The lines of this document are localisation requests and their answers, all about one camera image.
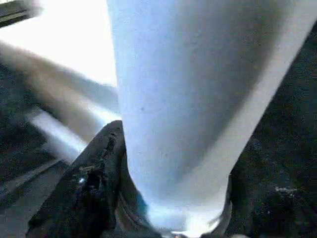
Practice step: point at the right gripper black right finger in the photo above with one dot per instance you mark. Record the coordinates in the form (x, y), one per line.
(272, 203)

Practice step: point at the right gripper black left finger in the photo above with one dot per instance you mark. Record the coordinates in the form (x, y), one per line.
(86, 198)

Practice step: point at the white plastic table leg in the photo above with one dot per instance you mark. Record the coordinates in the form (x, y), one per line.
(185, 86)

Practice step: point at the white plastic table top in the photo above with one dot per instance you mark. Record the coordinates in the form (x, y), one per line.
(74, 37)

